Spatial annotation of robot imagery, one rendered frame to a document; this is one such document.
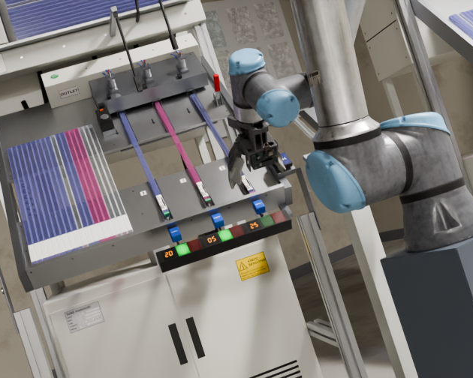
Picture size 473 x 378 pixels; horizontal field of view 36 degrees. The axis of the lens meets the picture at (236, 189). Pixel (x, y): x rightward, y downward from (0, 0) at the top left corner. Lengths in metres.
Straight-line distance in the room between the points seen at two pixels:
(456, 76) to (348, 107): 4.21
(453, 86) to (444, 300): 4.22
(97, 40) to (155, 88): 0.27
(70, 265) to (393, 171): 0.88
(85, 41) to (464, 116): 3.56
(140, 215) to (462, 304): 0.90
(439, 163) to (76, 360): 1.23
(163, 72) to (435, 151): 1.17
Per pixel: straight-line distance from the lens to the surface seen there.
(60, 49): 2.36
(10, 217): 1.97
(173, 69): 2.28
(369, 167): 1.22
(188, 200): 1.88
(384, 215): 6.16
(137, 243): 1.81
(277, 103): 1.44
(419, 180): 1.29
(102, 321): 2.13
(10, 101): 2.50
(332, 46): 1.21
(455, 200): 1.30
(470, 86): 5.36
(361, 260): 2.07
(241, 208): 1.85
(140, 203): 1.90
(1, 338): 4.67
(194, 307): 2.14
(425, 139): 1.29
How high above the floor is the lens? 0.74
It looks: 1 degrees up
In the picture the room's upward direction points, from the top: 18 degrees counter-clockwise
